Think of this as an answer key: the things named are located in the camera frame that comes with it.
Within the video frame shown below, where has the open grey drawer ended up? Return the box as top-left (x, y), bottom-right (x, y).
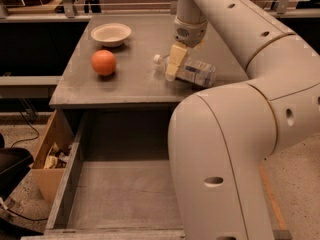
top-left (24, 111), bottom-right (292, 240)

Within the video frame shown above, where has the black floor cable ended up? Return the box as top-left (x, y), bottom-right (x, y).
top-left (10, 110), bottom-right (41, 148)

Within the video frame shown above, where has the black chair base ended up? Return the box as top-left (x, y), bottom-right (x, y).
top-left (0, 134), bottom-right (34, 201)

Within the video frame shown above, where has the grey side shelf rail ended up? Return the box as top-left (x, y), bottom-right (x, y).
top-left (0, 76), bottom-right (60, 99)

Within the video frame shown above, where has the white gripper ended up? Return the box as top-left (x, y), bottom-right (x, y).
top-left (165, 17), bottom-right (208, 81)

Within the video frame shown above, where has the grey cabinet with top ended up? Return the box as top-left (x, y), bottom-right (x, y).
top-left (49, 14), bottom-right (249, 142)

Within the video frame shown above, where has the white paper bowl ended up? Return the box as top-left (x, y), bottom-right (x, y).
top-left (91, 23), bottom-right (131, 47)

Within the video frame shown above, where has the clear plastic water bottle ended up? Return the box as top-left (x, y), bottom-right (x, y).
top-left (153, 54), bottom-right (216, 88)

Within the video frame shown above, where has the cardboard box with trash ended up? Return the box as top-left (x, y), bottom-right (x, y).
top-left (32, 110), bottom-right (74, 203)

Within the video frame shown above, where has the orange ball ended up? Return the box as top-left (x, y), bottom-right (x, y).
top-left (91, 50), bottom-right (117, 76)

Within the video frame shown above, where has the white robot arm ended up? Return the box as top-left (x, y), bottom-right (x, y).
top-left (168, 0), bottom-right (320, 240)

